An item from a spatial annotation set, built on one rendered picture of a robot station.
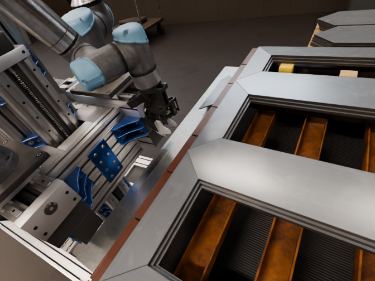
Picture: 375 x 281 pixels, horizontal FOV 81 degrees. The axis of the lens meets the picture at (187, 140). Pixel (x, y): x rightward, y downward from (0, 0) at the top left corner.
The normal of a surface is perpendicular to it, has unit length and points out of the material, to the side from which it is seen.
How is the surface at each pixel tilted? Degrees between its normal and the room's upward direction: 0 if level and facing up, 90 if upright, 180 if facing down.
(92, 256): 0
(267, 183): 0
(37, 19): 92
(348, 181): 0
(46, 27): 92
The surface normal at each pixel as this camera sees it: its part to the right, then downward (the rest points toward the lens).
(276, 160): -0.22, -0.69
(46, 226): 0.87, 0.18
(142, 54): 0.60, 0.46
